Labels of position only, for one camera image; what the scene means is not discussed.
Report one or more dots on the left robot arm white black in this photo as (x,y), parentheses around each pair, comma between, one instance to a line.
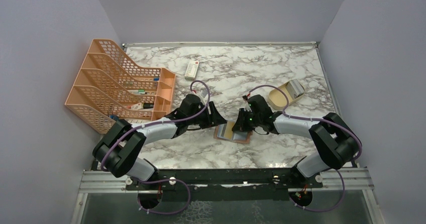
(119,148)

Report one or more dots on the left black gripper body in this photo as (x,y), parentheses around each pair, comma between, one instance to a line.
(204,120)

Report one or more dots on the orange plastic file rack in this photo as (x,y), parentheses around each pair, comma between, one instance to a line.
(110,85)

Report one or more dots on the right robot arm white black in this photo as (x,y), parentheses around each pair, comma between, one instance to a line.
(335,143)

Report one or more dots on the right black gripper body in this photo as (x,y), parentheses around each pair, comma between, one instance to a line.
(256,120)

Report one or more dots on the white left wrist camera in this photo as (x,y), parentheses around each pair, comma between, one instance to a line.
(203,95)

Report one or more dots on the tan leather card holder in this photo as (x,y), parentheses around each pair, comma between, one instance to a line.
(224,132)

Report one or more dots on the white red small box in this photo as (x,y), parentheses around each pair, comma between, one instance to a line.
(192,70)

